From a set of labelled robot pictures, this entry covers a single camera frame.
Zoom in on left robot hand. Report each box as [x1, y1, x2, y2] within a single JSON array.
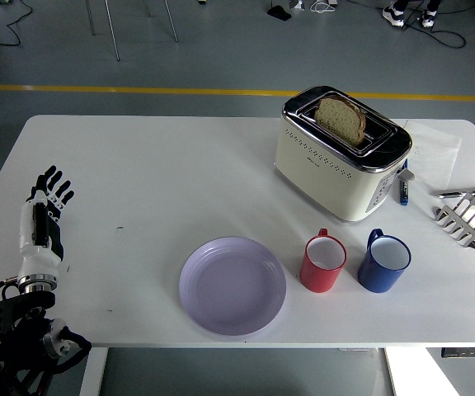
[[16, 164, 76, 281]]

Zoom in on brown bread slice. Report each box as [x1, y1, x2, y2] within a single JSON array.
[[313, 97, 367, 146]]

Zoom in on purple plate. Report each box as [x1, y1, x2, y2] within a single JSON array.
[[178, 235, 287, 337]]

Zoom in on white paper sheet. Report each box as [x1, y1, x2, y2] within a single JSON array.
[[402, 119, 463, 186]]

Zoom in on black silver pen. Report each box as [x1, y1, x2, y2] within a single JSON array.
[[434, 188, 475, 200]]

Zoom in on blue marker pen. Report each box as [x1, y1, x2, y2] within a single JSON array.
[[397, 159, 410, 207]]

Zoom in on white table leg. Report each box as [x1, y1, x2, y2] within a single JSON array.
[[78, 347, 109, 396], [379, 347, 399, 396]]

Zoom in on cream chrome toaster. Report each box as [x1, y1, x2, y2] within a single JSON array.
[[273, 85, 416, 224]]

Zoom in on yellow floor tape line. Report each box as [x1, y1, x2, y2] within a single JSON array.
[[0, 84, 475, 103]]

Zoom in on blue mug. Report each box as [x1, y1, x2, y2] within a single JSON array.
[[356, 229, 412, 294]]

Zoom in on metal chair legs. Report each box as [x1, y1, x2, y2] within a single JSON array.
[[84, 0, 180, 62]]

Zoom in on black table control panel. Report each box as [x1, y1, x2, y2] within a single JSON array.
[[440, 347, 475, 358]]

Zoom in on red mug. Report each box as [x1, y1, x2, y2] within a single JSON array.
[[299, 228, 348, 294]]

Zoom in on black floor pedal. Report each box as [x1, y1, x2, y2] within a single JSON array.
[[266, 6, 292, 21]]

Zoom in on thick black floor cable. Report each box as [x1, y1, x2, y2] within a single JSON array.
[[400, 7, 468, 50]]

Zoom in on thin black floor cable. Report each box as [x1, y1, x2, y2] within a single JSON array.
[[0, 0, 35, 49]]

